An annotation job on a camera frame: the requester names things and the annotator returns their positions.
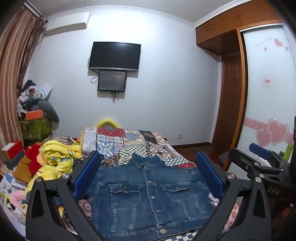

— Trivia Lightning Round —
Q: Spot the yellow printed garment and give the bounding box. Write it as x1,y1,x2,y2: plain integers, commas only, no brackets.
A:
25,140,82,195

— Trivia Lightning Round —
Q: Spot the striped brown curtain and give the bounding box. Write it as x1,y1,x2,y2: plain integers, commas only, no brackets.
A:
1,6,46,146

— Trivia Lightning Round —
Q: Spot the white air conditioner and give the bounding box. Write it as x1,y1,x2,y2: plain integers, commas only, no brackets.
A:
45,12,90,36

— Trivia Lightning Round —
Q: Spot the green patterned cloth pile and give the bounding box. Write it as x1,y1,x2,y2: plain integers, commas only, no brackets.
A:
20,118,52,141

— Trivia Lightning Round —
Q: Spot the red and white box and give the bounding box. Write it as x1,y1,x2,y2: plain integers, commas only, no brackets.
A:
1,141,23,161

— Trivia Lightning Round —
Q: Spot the dark grey plush item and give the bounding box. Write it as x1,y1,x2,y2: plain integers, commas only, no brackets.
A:
38,100,59,123

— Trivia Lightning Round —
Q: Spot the orange box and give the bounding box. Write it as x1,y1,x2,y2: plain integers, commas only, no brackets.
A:
26,109,44,121

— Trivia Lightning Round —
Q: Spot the red plush item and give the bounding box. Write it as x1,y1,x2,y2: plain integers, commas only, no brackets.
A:
25,143,42,177

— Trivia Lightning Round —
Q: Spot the black wall television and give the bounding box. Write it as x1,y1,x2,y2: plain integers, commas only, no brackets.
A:
88,42,141,71

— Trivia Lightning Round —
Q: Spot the small black wall monitor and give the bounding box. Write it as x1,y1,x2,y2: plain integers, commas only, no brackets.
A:
97,70,127,92

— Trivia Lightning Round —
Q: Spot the blue denim jacket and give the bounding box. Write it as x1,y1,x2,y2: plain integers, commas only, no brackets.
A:
87,154,215,240

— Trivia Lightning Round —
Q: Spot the yellow curved headrest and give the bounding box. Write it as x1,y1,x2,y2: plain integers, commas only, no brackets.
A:
96,118,119,128

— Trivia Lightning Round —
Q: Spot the wooden wardrobe cabinet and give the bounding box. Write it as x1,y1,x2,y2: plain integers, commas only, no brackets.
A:
196,1,283,56

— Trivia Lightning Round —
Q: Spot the patchwork patterned bedspread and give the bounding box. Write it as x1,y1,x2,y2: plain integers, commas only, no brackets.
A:
55,126,246,241

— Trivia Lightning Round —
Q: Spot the brown wooden door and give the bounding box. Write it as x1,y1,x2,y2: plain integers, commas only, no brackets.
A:
212,53,242,153

